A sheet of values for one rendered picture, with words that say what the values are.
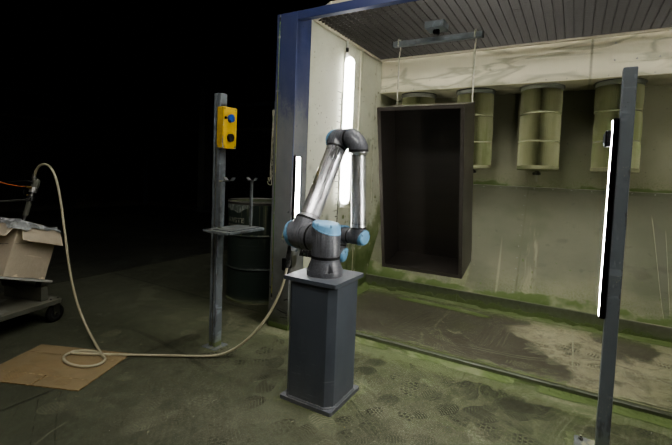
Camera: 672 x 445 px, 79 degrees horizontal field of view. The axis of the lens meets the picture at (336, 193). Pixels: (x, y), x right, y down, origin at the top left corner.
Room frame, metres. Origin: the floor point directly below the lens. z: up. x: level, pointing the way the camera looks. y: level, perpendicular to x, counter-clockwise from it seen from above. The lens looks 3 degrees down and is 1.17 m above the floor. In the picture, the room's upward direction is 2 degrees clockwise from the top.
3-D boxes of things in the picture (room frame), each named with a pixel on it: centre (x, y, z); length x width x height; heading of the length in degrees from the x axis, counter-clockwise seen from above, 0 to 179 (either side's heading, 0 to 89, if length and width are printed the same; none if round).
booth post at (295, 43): (3.04, 0.35, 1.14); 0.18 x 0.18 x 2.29; 60
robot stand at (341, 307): (2.10, 0.04, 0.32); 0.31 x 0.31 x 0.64; 60
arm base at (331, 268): (2.10, 0.04, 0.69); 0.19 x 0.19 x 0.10
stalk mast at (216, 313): (2.63, 0.76, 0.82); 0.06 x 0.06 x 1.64; 60
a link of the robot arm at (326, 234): (2.10, 0.05, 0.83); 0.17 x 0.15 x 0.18; 48
